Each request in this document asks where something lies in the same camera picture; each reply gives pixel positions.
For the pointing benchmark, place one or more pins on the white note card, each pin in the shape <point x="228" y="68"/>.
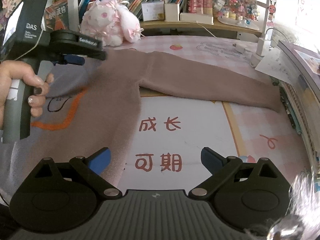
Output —
<point x="153" y="11"/>

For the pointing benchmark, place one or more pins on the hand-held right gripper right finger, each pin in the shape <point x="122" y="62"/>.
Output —
<point x="212" y="161"/>

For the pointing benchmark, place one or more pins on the wall poster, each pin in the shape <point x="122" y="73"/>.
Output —
<point x="308" y="0"/>

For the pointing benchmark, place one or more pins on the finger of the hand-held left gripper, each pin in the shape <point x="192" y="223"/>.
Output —
<point x="73" y="60"/>
<point x="92" y="47"/>

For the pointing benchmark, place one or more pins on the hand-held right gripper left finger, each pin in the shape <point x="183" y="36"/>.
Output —
<point x="101" y="160"/>

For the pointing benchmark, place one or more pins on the reindeer wall sticker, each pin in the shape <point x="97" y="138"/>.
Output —
<point x="272" y="8"/>

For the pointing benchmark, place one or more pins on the pink and white plush bunny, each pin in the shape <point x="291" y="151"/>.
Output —
<point x="110" y="22"/>

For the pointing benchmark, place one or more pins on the stack of books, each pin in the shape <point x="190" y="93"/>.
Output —
<point x="302" y="92"/>

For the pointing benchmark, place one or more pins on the white bookshelf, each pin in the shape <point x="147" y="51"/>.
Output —
<point x="268" y="5"/>

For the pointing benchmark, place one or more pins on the person's left hand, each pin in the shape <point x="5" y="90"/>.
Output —
<point x="15" y="71"/>

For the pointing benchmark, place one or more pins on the large illustrated book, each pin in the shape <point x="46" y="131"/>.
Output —
<point x="60" y="15"/>

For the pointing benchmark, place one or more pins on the white pen holder box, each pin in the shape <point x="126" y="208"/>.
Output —
<point x="172" y="12"/>

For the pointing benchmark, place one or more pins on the shiny translucent object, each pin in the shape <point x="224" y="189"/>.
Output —
<point x="300" y="210"/>

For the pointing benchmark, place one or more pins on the white charger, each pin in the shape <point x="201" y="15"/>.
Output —
<point x="241" y="48"/>

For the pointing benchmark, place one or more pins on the sheet of paper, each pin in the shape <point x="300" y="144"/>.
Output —
<point x="277" y="67"/>

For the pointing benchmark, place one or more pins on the group of small figurines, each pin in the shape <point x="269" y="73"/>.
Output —
<point x="235" y="7"/>

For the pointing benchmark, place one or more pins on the lavender and beige sweater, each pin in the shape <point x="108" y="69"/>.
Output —
<point x="175" y="80"/>

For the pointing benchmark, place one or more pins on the white flat box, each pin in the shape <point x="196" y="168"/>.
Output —
<point x="196" y="18"/>

